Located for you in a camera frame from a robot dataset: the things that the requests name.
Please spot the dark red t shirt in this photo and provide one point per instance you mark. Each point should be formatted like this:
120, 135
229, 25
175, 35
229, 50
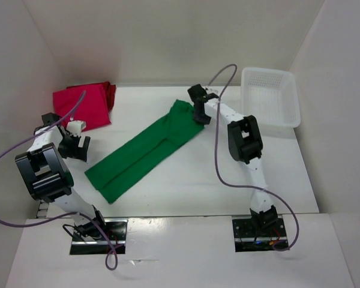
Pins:
109, 90

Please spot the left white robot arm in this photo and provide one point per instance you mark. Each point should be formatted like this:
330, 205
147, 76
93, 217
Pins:
48, 178

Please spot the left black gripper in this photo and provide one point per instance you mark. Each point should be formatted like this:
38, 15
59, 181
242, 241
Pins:
77, 152

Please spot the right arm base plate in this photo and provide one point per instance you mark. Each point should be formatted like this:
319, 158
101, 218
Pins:
247, 239

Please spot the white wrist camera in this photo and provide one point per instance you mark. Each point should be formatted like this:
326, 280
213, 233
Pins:
211, 91
76, 127

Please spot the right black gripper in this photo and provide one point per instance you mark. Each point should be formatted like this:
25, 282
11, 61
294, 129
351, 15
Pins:
205, 120

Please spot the green t shirt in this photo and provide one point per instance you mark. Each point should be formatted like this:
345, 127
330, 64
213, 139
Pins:
126, 166

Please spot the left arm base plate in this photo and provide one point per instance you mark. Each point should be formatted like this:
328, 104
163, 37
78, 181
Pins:
116, 231

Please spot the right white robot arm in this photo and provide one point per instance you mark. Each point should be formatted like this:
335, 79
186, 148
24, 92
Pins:
245, 147

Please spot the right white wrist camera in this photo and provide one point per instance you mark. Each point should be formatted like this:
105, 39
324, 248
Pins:
211, 91

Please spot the pink t shirt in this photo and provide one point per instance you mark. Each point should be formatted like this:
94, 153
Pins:
92, 109

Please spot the white plastic basket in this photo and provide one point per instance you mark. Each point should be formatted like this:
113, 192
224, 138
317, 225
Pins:
271, 96

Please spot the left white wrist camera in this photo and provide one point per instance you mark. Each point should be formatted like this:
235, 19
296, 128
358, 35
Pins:
76, 127

